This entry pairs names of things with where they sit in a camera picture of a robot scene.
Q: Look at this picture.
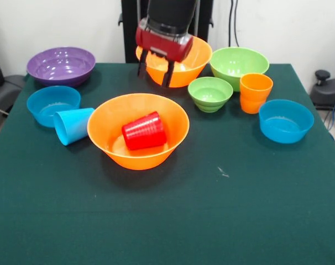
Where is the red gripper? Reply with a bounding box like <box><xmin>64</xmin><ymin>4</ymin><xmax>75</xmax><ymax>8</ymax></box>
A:
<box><xmin>135</xmin><ymin>18</ymin><xmax>194</xmax><ymax>88</ymax></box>

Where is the large orange bowl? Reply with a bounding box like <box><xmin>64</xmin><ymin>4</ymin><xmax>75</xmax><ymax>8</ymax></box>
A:
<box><xmin>86</xmin><ymin>93</ymin><xmax>190</xmax><ymax>171</ymax></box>
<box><xmin>135</xmin><ymin>35</ymin><xmax>213</xmax><ymax>88</ymax></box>

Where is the red cup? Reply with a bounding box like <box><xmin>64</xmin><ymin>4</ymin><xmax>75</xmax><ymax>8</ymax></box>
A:
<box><xmin>121</xmin><ymin>110</ymin><xmax>168</xmax><ymax>151</ymax></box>

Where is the purple bowl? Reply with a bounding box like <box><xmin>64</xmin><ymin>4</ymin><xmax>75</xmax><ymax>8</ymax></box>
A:
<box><xmin>26</xmin><ymin>46</ymin><xmax>97</xmax><ymax>88</ymax></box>

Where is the blue cup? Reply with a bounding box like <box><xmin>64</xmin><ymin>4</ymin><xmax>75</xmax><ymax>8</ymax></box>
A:
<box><xmin>53</xmin><ymin>107</ymin><xmax>95</xmax><ymax>146</ymax></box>

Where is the small green bowl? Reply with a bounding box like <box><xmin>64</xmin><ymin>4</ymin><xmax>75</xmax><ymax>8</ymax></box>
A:
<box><xmin>187</xmin><ymin>76</ymin><xmax>234</xmax><ymax>114</ymax></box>

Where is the large green bowl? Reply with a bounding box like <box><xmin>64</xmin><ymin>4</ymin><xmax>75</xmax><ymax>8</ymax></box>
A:
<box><xmin>209</xmin><ymin>47</ymin><xmax>270</xmax><ymax>93</ymax></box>

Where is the orange cup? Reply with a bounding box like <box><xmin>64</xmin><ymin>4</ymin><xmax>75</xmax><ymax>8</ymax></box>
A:
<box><xmin>239</xmin><ymin>72</ymin><xmax>274</xmax><ymax>114</ymax></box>

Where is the blue bowl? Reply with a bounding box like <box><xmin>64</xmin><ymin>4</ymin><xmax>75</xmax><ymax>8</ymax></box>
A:
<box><xmin>258</xmin><ymin>99</ymin><xmax>315</xmax><ymax>145</ymax></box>
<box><xmin>26</xmin><ymin>85</ymin><xmax>82</xmax><ymax>129</ymax></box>

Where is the dark green table cloth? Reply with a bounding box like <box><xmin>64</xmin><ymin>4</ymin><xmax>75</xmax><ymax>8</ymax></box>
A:
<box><xmin>0</xmin><ymin>62</ymin><xmax>335</xmax><ymax>265</ymax></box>

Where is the black pedestal foot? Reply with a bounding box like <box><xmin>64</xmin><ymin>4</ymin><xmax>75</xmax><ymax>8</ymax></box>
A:
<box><xmin>311</xmin><ymin>70</ymin><xmax>335</xmax><ymax>111</ymax></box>
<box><xmin>0</xmin><ymin>74</ymin><xmax>27</xmax><ymax>116</ymax></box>

